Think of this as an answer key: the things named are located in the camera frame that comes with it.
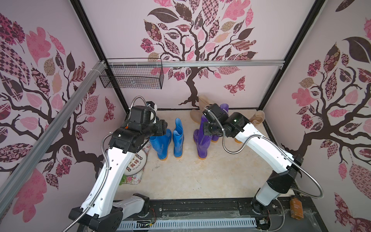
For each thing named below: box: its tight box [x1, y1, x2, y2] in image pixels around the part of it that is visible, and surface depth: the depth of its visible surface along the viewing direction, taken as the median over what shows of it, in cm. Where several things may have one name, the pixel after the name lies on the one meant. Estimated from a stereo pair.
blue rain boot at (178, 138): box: [172, 117, 185, 159], surface depth 80 cm
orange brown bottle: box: [289, 195, 304, 220], surface depth 72 cm
